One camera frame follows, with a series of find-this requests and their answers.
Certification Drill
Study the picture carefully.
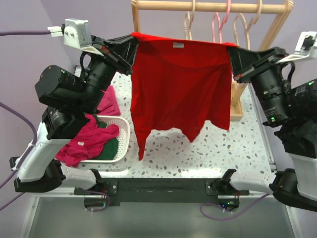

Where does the pink hanger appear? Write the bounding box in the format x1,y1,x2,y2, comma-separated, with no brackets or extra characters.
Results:
211,0,231,43

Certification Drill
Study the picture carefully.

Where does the right beige hanger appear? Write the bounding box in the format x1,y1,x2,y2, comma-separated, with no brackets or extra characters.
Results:
233,0,263,50

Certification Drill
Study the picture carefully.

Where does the crumpled magenta t shirt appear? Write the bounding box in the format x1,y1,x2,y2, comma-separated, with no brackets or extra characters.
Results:
55,114,119,167

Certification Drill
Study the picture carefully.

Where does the left beige hanger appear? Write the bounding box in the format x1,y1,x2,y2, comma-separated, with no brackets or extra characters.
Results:
184,0,196,40

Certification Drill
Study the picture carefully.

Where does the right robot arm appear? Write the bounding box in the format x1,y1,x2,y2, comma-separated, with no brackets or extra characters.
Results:
209,47,317,211

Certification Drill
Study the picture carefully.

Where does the folded pink t shirt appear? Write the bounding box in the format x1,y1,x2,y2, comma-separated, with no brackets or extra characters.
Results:
97,86,121,116

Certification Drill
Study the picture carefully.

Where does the wooden clothes rack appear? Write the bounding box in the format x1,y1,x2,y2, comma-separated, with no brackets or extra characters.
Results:
131,0,294,121

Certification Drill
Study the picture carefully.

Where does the beige hanger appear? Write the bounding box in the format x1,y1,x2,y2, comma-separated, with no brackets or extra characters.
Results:
233,0,263,50
184,0,196,40

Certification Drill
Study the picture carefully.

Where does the dark green t shirt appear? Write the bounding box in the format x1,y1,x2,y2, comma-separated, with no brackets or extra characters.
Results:
93,114,119,161

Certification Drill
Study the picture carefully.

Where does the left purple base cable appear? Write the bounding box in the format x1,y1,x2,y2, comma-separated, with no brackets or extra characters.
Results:
85,189,114,213

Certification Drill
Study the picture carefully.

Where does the red t shirt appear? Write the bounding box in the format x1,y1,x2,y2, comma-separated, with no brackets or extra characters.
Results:
130,32,237,159

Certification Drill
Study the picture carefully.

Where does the white perforated plastic basket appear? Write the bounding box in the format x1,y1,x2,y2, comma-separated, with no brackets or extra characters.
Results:
79,116,130,164

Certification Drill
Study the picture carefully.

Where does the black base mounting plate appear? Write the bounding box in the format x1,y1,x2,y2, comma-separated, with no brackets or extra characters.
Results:
74,178,249,208

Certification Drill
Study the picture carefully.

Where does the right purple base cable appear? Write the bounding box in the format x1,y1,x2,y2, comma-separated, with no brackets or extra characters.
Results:
200,193,270,221

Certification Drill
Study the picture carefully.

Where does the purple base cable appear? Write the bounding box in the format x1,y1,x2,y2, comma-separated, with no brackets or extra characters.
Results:
200,193,270,221
85,189,114,213

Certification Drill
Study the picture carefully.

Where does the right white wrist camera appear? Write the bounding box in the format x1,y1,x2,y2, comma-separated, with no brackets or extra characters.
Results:
277,31,317,63

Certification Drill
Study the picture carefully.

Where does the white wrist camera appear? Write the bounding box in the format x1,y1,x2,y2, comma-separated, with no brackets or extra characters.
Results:
48,18,93,52
277,31,317,63

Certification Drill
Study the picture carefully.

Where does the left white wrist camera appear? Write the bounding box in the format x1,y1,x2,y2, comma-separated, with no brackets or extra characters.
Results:
48,18,93,52

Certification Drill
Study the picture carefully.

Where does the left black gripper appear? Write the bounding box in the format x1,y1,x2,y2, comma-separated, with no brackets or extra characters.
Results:
77,32,141,112

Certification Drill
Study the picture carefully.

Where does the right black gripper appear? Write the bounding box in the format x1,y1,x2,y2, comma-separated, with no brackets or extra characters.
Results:
227,43,292,123

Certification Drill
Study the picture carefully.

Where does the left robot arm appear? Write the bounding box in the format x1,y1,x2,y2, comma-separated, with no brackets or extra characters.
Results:
10,35,138,194

